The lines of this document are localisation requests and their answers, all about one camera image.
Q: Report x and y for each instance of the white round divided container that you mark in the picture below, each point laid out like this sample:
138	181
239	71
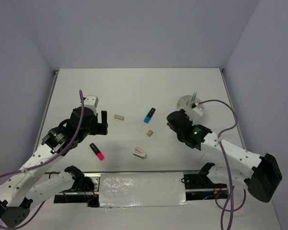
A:
183	103

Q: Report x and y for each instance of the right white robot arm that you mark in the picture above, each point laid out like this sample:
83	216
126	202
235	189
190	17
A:
259	174

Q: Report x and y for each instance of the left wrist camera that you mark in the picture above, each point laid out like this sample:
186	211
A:
91	102

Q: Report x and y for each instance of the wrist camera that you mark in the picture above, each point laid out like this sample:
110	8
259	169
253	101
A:
91	102
195	112

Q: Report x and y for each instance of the silver foil cover plate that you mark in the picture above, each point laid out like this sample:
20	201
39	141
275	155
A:
142	189

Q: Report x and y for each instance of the beige eraser block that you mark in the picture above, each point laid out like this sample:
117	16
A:
119	117

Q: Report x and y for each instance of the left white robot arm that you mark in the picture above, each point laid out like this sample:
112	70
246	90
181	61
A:
22	191

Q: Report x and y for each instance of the pink black highlighter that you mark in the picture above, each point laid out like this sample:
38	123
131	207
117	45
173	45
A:
96	151

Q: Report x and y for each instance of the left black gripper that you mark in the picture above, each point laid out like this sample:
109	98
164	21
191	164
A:
100	128

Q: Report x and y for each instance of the small yellow eraser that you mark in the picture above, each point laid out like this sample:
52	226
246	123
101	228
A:
149	133

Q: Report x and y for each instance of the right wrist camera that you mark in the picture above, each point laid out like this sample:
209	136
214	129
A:
195	112

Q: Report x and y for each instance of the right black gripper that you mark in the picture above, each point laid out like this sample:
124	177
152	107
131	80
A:
188	118

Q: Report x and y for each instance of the blue black highlighter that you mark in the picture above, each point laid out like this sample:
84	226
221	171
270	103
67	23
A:
149	115

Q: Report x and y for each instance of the silver green pen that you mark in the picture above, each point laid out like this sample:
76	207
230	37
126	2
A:
192	100

